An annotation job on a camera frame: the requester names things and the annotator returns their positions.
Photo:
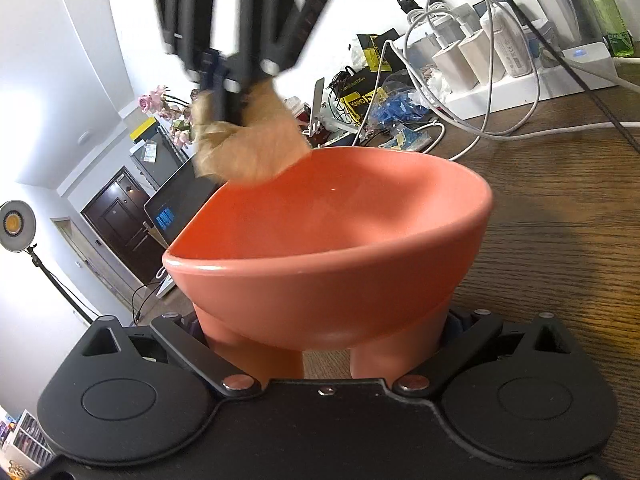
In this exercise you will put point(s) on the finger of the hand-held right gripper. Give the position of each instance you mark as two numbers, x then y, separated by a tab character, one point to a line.
215	85
239	95

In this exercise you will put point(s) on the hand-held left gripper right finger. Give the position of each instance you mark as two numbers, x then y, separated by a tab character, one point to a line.
462	352

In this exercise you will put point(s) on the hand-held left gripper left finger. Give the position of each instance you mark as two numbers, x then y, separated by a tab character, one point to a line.
197	360

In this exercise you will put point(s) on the orange footed bowl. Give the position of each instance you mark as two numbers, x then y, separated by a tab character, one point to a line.
330	240

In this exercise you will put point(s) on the pink artificial flowers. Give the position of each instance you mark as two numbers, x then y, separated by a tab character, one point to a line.
172	110

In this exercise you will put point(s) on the silver phone stand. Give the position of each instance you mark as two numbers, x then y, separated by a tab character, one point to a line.
316	105

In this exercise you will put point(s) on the yellow box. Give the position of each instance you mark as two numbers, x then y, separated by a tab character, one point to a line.
141	130

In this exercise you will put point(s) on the grey cabinet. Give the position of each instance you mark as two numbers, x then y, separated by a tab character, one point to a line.
157	157

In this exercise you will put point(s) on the black yellow packet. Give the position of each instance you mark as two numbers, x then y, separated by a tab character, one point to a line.
375	50
357	95

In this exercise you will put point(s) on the open laptop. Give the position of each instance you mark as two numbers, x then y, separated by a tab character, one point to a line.
180	200

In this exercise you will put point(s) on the dark brown door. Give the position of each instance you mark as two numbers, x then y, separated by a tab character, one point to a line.
122	220

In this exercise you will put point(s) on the black light stand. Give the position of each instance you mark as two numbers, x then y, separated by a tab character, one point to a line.
57	282

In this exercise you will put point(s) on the bag of blue parts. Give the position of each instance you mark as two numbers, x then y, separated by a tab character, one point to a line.
400	102

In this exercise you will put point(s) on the blue white packet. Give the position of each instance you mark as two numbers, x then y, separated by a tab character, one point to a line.
412	139

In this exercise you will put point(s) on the white storage shelf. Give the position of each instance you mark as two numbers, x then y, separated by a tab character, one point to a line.
25	442

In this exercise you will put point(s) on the round studio light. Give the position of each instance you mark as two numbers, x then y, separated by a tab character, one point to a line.
14	224

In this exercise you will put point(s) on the large white charger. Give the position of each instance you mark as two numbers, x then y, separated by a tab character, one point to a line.
502	42

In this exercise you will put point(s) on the white power strip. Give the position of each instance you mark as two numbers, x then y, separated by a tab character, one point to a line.
560	72

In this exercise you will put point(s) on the green spray bottle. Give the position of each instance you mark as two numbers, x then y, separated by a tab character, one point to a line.
612	15

